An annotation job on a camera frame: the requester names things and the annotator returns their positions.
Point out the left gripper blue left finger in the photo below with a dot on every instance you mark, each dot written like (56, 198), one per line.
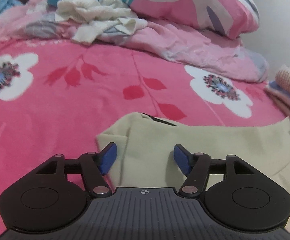
(94, 166)

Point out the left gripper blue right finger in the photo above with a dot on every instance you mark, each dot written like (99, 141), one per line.
(195, 167)

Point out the beige zip hoodie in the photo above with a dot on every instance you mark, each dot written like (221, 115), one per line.
(145, 149)

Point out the stack of folded clothes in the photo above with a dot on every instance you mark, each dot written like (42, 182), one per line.
(280, 97)

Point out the pink magenta floral bed blanket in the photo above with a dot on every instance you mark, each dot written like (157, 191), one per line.
(66, 94)

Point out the light pink quilt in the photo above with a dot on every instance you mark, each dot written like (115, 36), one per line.
(171, 41)

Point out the crumpled white cloth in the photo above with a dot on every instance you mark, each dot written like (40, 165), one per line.
(99, 17)

